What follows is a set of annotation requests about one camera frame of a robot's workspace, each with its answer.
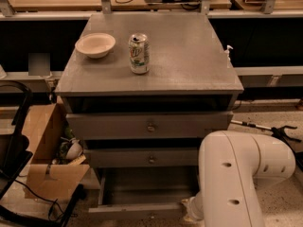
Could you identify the white pump bottle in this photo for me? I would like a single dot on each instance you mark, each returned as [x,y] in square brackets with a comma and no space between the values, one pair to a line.
[228,51]

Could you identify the grey drawer cabinet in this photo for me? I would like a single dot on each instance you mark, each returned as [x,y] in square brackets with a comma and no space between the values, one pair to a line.
[189,73]

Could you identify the black stand with metal rod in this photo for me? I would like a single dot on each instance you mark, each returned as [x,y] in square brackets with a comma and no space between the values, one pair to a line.
[278,133]

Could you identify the white bowl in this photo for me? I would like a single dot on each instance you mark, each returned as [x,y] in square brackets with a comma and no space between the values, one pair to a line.
[95,45]

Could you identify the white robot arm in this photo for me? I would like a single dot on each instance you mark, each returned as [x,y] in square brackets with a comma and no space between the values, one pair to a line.
[232,166]

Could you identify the wooden desk right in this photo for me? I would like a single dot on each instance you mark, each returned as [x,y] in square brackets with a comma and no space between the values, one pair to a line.
[279,4]

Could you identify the grey bottom drawer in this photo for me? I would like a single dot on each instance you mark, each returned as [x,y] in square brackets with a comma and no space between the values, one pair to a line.
[144,192]

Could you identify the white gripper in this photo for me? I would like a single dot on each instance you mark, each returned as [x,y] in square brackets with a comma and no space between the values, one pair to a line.
[191,206]

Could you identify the brown cardboard box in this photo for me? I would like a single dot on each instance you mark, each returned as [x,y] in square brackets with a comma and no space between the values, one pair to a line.
[44,129]

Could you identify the white cup in box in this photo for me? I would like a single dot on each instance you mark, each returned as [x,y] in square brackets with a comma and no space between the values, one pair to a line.
[73,149]

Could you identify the grey drawer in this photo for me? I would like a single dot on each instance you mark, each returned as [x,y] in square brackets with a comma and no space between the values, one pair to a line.
[98,126]
[144,192]
[141,157]

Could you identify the black chair frame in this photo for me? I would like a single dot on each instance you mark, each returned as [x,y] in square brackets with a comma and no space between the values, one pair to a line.
[13,158]

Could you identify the grey top drawer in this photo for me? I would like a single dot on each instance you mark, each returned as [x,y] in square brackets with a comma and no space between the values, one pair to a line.
[98,126]

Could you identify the grey middle drawer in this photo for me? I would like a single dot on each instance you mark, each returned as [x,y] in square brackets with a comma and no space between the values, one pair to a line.
[141,157]

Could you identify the green white soda can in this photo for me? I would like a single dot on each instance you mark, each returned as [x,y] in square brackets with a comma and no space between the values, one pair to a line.
[139,50]

